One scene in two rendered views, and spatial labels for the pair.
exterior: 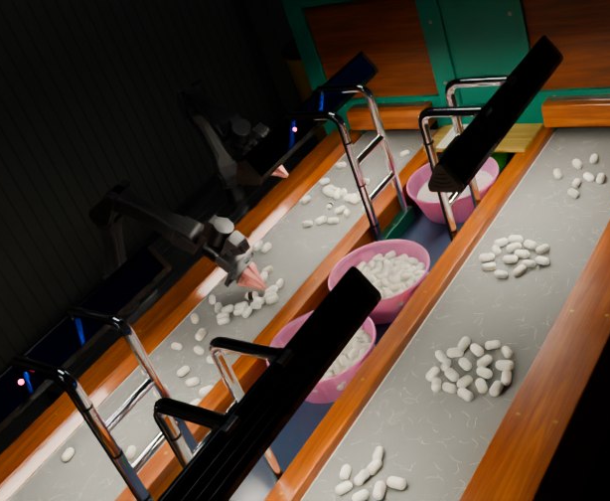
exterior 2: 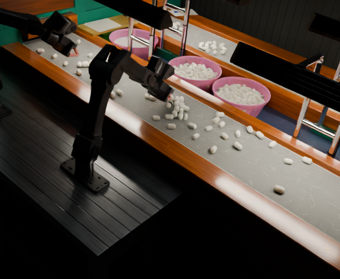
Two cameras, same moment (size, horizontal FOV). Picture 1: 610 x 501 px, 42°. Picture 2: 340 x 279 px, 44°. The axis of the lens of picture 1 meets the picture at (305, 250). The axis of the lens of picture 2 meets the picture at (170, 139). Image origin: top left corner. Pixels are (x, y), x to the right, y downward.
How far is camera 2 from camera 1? 2.62 m
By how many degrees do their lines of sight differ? 77
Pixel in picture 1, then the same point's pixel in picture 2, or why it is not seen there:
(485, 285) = (224, 57)
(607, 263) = (240, 36)
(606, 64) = not seen: outside the picture
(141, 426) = (263, 158)
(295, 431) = (273, 124)
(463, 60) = not seen: outside the picture
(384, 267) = (186, 69)
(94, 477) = (300, 179)
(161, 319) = (163, 135)
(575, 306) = (259, 46)
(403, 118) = not seen: hidden behind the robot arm
